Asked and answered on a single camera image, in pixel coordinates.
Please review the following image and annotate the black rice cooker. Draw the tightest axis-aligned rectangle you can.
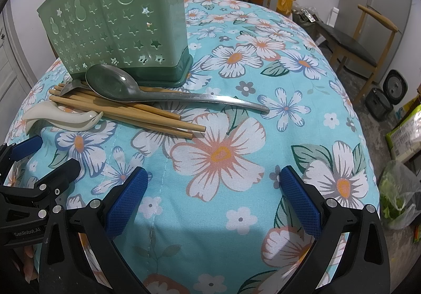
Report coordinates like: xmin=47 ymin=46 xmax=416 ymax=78
xmin=365 ymin=69 xmax=408 ymax=122

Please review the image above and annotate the floral blue tablecloth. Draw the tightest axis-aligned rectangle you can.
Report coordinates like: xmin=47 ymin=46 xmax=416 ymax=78
xmin=6 ymin=0 xmax=379 ymax=293

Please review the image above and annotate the white door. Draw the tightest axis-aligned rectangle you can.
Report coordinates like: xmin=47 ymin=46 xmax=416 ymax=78
xmin=1 ymin=0 xmax=37 ymax=104

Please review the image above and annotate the wooden chair right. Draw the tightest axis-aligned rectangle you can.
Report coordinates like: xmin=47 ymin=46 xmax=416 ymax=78
xmin=315 ymin=4 xmax=399 ymax=105

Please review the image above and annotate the yellow green rice bag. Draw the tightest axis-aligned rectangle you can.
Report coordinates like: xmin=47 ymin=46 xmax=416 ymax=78
xmin=385 ymin=105 xmax=420 ymax=163

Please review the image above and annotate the wooden chopstick three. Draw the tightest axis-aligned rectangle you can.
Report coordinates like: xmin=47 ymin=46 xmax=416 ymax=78
xmin=48 ymin=89 xmax=181 ymax=120

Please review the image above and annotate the large metal spoon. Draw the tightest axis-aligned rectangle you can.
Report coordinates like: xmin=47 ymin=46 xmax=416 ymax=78
xmin=85 ymin=64 xmax=270 ymax=114

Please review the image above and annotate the yellow plastic bag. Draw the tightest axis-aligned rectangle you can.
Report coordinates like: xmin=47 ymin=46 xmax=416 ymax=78
xmin=277 ymin=0 xmax=296 ymax=15

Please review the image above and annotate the clear bag of greens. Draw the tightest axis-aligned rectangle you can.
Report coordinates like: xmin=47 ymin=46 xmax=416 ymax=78
xmin=379 ymin=160 xmax=420 ymax=230

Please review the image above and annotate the person left hand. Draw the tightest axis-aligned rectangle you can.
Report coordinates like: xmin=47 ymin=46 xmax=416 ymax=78
xmin=14 ymin=246 xmax=38 ymax=283

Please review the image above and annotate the wooden chopstick two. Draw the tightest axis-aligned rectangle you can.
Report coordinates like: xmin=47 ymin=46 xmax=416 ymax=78
xmin=103 ymin=114 xmax=193 ymax=139

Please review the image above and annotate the green plastic utensil holder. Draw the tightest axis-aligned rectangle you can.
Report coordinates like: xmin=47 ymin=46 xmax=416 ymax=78
xmin=38 ymin=0 xmax=193 ymax=87

